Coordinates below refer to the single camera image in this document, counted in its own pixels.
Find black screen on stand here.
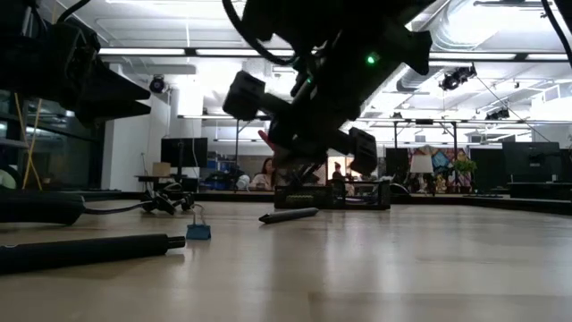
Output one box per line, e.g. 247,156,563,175
160,137,209,180

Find black ceiling spotlight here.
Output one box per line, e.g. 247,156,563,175
148,74,167,95
484,106,511,122
438,64,478,92

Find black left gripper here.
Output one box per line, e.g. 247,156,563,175
0,0,152,129

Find black metal rig frame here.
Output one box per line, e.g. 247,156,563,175
233,114,273,157
391,117,460,157

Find yellow hanging cord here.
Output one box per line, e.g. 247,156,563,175
13,91,44,191

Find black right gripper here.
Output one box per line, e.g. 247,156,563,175
223,71,379,176

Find blue binder clip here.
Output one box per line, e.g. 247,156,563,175
185,203,212,242

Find long ceiling light bar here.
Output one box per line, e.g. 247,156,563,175
97,47,572,62

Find white shade table lamp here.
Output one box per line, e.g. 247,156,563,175
408,154,434,194

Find black computer monitor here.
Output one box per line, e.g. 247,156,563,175
502,141,562,184

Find green potted plant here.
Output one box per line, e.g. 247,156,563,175
453,158,478,193

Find red grey scissors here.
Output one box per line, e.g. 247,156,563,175
257,129,281,156

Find black lamp power cord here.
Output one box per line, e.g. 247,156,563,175
0,181,198,226

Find black mesh desk organizer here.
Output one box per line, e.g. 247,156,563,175
273,177,391,211

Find colourful wall painting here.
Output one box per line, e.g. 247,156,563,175
408,143,470,193

